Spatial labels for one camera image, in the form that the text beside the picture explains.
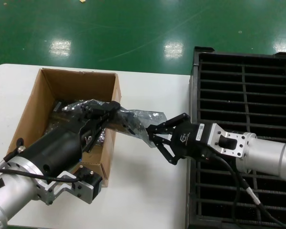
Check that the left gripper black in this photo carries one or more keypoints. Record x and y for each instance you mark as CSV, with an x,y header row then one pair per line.
x,y
59,148

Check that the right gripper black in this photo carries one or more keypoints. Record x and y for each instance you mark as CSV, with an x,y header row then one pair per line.
x,y
190,140

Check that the grey antistatic bag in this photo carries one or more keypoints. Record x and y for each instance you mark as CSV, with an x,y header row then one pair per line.
x,y
143,119

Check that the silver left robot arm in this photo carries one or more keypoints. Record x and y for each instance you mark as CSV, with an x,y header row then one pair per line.
x,y
12,190

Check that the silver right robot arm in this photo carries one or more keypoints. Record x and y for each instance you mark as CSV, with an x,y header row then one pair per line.
x,y
267,155

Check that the bagged graphics card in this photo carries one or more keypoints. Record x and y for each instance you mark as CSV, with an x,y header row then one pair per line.
x,y
59,112

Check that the brown cardboard box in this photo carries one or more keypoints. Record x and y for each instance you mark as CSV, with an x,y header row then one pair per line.
x,y
62,83

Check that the black slotted plastic container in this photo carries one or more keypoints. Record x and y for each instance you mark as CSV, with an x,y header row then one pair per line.
x,y
243,78

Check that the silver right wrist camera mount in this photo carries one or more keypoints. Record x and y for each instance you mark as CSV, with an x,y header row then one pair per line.
x,y
233,140

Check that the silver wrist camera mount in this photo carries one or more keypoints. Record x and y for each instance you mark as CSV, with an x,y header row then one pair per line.
x,y
233,140
85,188

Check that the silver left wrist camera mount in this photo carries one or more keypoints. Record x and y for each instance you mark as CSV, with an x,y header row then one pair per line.
x,y
85,188

